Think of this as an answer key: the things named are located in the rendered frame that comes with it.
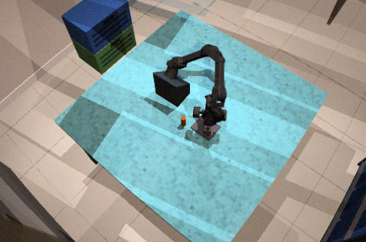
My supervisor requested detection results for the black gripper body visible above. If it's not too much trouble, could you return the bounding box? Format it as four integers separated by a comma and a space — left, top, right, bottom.
192, 106, 228, 121

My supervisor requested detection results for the orange cylinder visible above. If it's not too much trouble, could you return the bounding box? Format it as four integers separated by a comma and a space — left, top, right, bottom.
181, 116, 186, 127

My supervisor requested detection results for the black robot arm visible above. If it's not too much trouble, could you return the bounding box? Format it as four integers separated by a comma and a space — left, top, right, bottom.
163, 44, 227, 126

